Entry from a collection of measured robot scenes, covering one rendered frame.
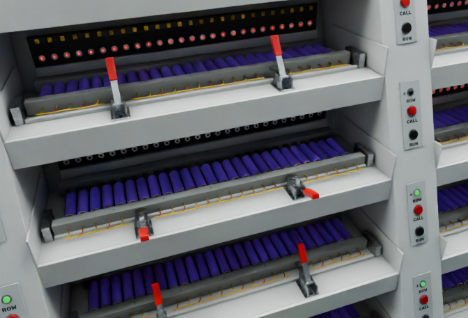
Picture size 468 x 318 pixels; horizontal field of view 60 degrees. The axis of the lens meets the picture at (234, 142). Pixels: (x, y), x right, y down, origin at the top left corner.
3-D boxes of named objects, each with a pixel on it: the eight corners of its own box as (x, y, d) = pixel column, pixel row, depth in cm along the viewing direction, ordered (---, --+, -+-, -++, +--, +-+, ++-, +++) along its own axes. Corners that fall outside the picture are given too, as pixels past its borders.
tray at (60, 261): (389, 199, 75) (397, 156, 70) (44, 289, 61) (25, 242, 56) (334, 148, 92) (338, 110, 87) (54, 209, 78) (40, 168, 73)
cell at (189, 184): (189, 175, 77) (197, 194, 72) (180, 177, 77) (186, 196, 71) (189, 167, 76) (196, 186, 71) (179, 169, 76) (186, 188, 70)
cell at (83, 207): (90, 196, 73) (90, 218, 67) (79, 198, 72) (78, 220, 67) (87, 188, 72) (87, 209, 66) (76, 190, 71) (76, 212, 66)
